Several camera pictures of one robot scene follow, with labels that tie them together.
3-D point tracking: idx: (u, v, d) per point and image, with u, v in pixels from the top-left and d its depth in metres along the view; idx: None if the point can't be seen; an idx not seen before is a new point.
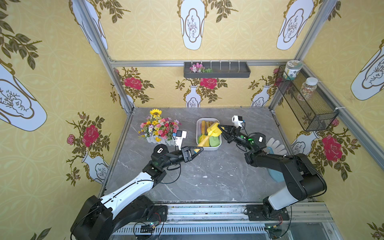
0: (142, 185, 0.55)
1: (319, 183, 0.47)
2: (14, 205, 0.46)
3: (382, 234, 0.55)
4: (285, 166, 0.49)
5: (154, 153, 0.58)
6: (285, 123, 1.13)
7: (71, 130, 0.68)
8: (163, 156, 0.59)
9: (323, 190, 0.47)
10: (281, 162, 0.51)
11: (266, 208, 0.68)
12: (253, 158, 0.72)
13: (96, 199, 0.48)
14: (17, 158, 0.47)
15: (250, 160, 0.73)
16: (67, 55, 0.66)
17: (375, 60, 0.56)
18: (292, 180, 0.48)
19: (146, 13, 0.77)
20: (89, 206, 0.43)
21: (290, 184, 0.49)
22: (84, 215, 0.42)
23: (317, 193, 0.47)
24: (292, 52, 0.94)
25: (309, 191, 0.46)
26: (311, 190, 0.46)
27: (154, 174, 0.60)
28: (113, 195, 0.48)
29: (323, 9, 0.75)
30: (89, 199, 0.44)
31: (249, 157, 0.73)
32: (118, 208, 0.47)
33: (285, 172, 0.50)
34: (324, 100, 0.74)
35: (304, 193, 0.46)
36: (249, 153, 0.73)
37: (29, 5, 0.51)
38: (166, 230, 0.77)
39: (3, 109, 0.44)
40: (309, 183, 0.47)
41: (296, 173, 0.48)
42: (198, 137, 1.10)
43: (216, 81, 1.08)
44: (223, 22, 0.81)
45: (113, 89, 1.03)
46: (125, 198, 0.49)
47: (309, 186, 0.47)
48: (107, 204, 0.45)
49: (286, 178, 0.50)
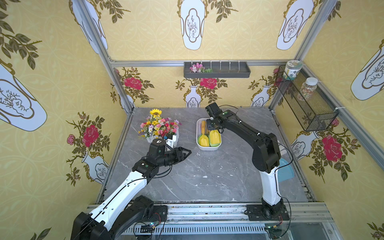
0: (134, 186, 0.52)
1: (277, 156, 0.58)
2: (13, 205, 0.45)
3: (382, 234, 0.55)
4: (259, 148, 0.55)
5: (153, 144, 0.60)
6: (285, 123, 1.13)
7: (71, 130, 0.68)
8: (160, 149, 0.62)
9: (277, 156, 0.58)
10: (255, 143, 0.58)
11: (267, 210, 0.67)
12: (221, 117, 0.72)
13: (87, 213, 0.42)
14: (17, 158, 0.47)
15: (219, 121, 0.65)
16: (67, 55, 0.66)
17: (375, 60, 0.56)
18: (258, 158, 0.58)
19: (146, 13, 0.77)
20: (79, 224, 0.40)
21: (257, 160, 0.59)
22: (77, 233, 0.40)
23: (274, 160, 0.57)
24: (292, 52, 0.94)
25: (269, 165, 0.56)
26: (271, 164, 0.57)
27: (145, 170, 0.56)
28: (104, 206, 0.45)
29: (323, 9, 0.75)
30: (78, 216, 0.41)
31: (217, 118, 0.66)
32: (113, 218, 0.45)
33: (256, 151, 0.57)
34: (324, 100, 0.74)
35: (265, 166, 0.56)
36: (218, 115, 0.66)
37: (29, 6, 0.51)
38: (166, 230, 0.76)
39: (3, 110, 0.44)
40: (270, 156, 0.57)
41: (265, 153, 0.55)
42: (198, 137, 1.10)
43: (216, 81, 1.08)
44: (223, 22, 0.81)
45: (113, 89, 1.03)
46: (118, 205, 0.46)
47: (271, 160, 0.57)
48: (98, 218, 0.42)
49: (255, 156, 0.59)
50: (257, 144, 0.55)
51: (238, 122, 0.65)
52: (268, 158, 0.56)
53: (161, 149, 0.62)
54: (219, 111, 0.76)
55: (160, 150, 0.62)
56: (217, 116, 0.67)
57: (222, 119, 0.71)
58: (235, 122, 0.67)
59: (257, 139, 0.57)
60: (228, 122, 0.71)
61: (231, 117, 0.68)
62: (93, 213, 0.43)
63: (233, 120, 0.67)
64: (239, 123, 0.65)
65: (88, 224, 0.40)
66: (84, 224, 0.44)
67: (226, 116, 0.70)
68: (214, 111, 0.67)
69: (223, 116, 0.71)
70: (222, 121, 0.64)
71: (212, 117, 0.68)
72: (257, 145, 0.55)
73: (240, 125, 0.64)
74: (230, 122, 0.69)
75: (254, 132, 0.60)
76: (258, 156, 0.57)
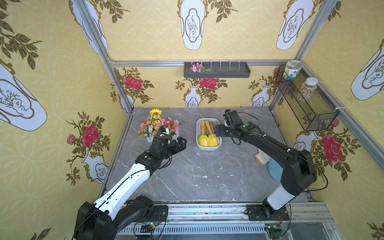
0: (137, 178, 0.52)
1: (313, 178, 0.49)
2: (13, 205, 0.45)
3: (382, 234, 0.55)
4: (291, 168, 0.45)
5: (156, 137, 0.60)
6: (285, 123, 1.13)
7: (71, 130, 0.68)
8: (164, 143, 0.63)
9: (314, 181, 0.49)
10: (286, 162, 0.47)
11: (266, 210, 0.67)
12: (243, 130, 0.64)
13: (91, 204, 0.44)
14: (17, 158, 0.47)
15: (239, 133, 0.66)
16: (67, 55, 0.66)
17: (375, 60, 0.56)
18: (288, 178, 0.48)
19: (146, 13, 0.77)
20: (83, 213, 0.40)
21: (288, 182, 0.48)
22: (81, 222, 0.40)
23: (309, 183, 0.48)
24: (292, 52, 0.94)
25: (303, 187, 0.48)
26: (306, 186, 0.48)
27: (148, 163, 0.57)
28: (108, 195, 0.45)
29: (323, 9, 0.75)
30: (82, 206, 0.42)
31: (238, 130, 0.66)
32: (117, 208, 0.46)
33: (288, 171, 0.47)
34: (324, 100, 0.74)
35: (300, 189, 0.47)
36: (238, 127, 0.67)
37: (29, 5, 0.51)
38: (166, 231, 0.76)
39: (3, 109, 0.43)
40: (304, 178, 0.48)
41: (298, 174, 0.46)
42: (198, 137, 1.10)
43: (216, 81, 1.08)
44: (223, 22, 0.81)
45: (113, 89, 1.03)
46: (122, 196, 0.46)
47: (305, 182, 0.48)
48: (102, 207, 0.42)
49: (286, 177, 0.48)
50: (288, 163, 0.46)
51: (262, 136, 0.58)
52: (301, 180, 0.48)
53: (164, 143, 0.63)
54: (239, 122, 0.69)
55: (163, 143, 0.63)
56: (237, 127, 0.67)
57: (243, 132, 0.64)
58: (259, 135, 0.59)
59: (288, 157, 0.48)
60: (250, 135, 0.62)
61: (253, 130, 0.61)
62: (97, 203, 0.43)
63: (256, 133, 0.60)
64: (263, 137, 0.58)
65: (92, 214, 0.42)
66: (88, 214, 0.44)
67: (248, 129, 0.62)
68: (234, 121, 0.72)
69: (245, 128, 0.63)
70: (243, 134, 0.65)
71: (232, 127, 0.75)
72: (289, 164, 0.46)
73: (264, 139, 0.57)
74: (253, 136, 0.61)
75: (283, 149, 0.51)
76: (289, 178, 0.47)
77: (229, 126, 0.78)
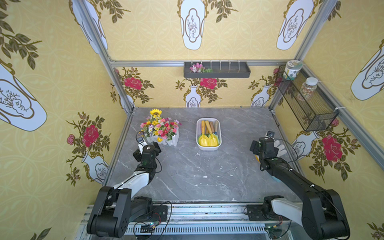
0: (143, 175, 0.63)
1: (340, 226, 0.42)
2: (13, 205, 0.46)
3: (382, 234, 0.54)
4: (309, 201, 0.43)
5: (145, 151, 0.68)
6: (285, 123, 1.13)
7: (71, 130, 0.68)
8: (153, 154, 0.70)
9: (344, 234, 0.41)
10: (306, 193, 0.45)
11: (266, 206, 0.69)
12: (270, 163, 0.65)
13: (108, 187, 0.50)
14: (17, 158, 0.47)
15: (267, 166, 0.65)
16: (67, 55, 0.66)
17: (375, 60, 0.56)
18: (308, 215, 0.43)
19: (146, 12, 0.76)
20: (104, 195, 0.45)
21: (308, 220, 0.43)
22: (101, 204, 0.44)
23: (336, 233, 0.41)
24: (292, 52, 0.93)
25: (327, 233, 0.41)
26: (330, 234, 0.41)
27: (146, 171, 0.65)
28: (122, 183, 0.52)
29: (323, 9, 0.75)
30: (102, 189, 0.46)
31: (266, 163, 0.66)
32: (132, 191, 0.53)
33: (307, 206, 0.43)
34: (324, 100, 0.74)
35: (321, 234, 0.41)
36: (267, 160, 0.67)
37: (29, 5, 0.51)
38: (167, 230, 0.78)
39: (3, 109, 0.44)
40: (328, 222, 0.43)
41: (319, 212, 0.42)
42: (197, 137, 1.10)
43: (216, 81, 1.08)
44: (223, 22, 0.81)
45: (113, 89, 1.03)
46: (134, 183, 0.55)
47: (330, 227, 0.42)
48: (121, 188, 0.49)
49: (306, 214, 0.43)
50: (307, 195, 0.44)
51: (288, 170, 0.58)
52: (323, 221, 0.43)
53: (153, 153, 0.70)
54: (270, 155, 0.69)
55: (152, 154, 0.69)
56: (266, 159, 0.68)
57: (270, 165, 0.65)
58: (285, 169, 0.59)
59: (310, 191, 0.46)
60: (276, 168, 0.61)
61: (280, 163, 0.62)
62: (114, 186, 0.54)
63: (282, 167, 0.60)
64: (288, 171, 0.57)
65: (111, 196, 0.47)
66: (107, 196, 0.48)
67: (276, 162, 0.63)
68: (267, 150, 0.71)
69: (272, 161, 0.64)
70: (270, 166, 0.65)
71: (262, 158, 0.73)
72: (308, 197, 0.44)
73: (289, 173, 0.56)
74: (278, 168, 0.60)
75: (306, 183, 0.50)
76: (309, 215, 0.42)
77: (261, 156, 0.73)
